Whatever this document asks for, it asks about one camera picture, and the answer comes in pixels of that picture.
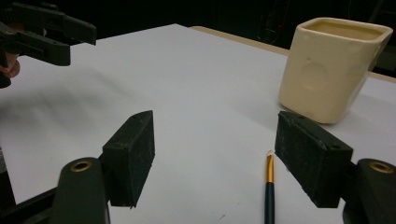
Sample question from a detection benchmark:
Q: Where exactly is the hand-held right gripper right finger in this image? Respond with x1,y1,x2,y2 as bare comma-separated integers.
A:
275,110,396,224

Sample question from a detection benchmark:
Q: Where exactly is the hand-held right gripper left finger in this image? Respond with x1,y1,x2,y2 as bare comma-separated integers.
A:
50,110,156,224

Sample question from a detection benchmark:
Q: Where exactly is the dark green paintbrush gold ferrule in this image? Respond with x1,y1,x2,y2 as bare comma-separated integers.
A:
263,149,276,224

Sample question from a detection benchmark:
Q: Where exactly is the cream plastic container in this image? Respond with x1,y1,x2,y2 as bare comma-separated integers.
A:
278,17,394,125

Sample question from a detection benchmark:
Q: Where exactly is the white table sheet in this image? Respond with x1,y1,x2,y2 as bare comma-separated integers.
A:
0,23,396,224

